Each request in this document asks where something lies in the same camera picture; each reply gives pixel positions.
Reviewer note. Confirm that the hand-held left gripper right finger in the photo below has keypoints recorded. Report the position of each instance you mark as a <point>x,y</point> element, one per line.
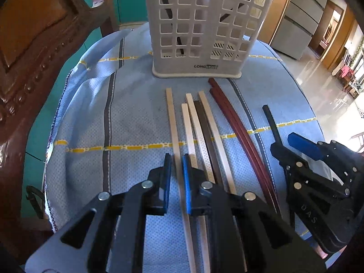
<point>187,182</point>

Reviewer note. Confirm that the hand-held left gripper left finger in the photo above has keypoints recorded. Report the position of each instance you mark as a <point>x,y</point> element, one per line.
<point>167,173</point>

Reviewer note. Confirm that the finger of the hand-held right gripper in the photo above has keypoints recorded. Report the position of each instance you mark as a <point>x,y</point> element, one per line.
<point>284,156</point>
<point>305,146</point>

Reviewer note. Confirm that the red-brown chopstick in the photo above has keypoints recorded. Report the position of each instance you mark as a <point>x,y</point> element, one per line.
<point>247,133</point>
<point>241,133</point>

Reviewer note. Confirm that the dark brown chopstick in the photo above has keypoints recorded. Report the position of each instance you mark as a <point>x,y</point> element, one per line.
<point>209,139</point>

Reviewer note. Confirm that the white plastic utensil basket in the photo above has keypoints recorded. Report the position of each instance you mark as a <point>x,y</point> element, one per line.
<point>184,65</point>

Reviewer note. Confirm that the person's right hand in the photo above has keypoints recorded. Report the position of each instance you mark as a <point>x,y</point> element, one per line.
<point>320,252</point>

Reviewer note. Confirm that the blue checked cloth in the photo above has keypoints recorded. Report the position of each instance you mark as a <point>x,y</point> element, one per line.
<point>128,125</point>

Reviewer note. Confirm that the wooden living room chairs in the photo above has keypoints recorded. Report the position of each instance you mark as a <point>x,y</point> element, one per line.
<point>345,74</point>

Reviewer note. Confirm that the wooden interior doorway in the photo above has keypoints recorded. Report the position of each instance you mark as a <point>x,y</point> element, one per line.
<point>318,31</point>

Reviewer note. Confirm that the grey refrigerator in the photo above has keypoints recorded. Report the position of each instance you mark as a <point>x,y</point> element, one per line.
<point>298,20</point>

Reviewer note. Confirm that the wood-framed glass sliding door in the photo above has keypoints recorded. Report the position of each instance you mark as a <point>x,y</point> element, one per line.
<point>273,14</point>

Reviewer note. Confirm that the carved wooden chair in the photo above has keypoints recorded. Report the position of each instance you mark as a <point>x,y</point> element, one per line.
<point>28,62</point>

